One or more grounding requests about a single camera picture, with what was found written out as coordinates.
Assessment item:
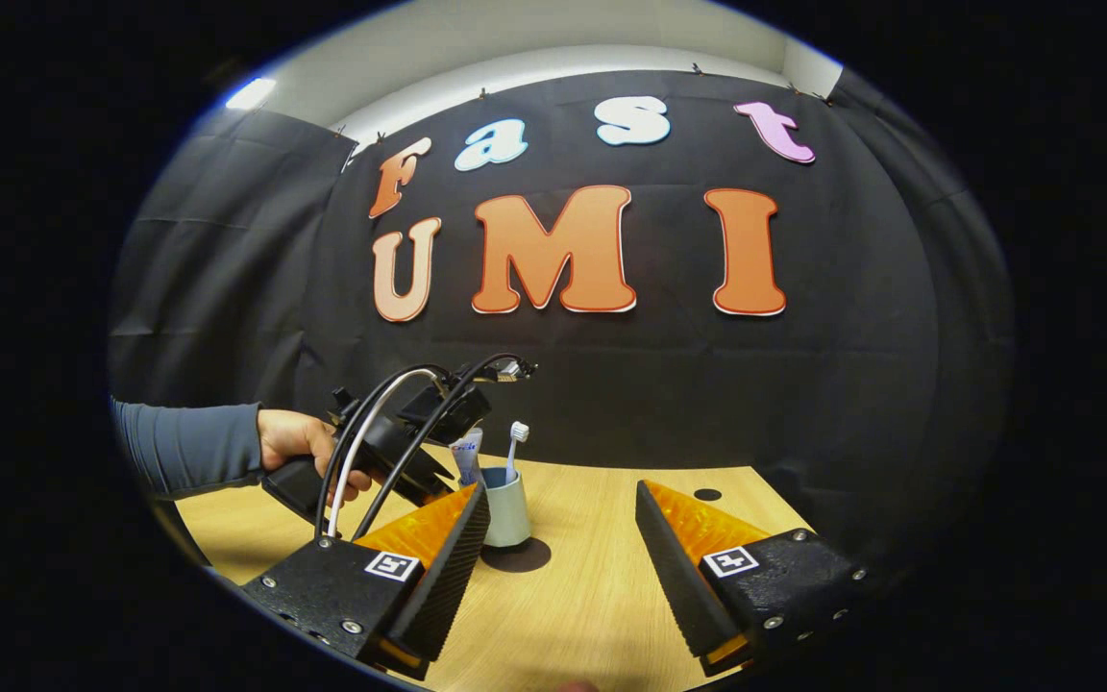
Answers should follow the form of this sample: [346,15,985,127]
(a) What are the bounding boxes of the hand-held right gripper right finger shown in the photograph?
[635,479,871,678]

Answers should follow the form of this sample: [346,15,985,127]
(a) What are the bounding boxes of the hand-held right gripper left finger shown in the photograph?
[241,481,493,682]

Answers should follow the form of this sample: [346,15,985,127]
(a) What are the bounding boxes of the white toothpaste tube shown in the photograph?
[449,428,484,486]

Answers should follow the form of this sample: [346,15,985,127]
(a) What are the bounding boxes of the dark round coaster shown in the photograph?
[480,536,553,574]

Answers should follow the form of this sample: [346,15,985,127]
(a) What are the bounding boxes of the light blue cup wooden handle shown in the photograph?
[477,466,533,549]

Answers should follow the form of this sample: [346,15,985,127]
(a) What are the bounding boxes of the white toothbrush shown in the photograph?
[504,421,530,484]

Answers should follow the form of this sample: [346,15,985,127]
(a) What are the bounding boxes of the wooden desktop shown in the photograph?
[174,444,816,692]

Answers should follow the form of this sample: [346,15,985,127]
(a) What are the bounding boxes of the black backdrop cloth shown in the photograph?
[107,69,1016,570]

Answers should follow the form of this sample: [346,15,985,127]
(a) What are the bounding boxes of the black cable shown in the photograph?
[315,363,454,535]
[354,353,522,540]

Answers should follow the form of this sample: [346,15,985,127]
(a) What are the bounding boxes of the white cable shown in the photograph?
[326,369,441,538]

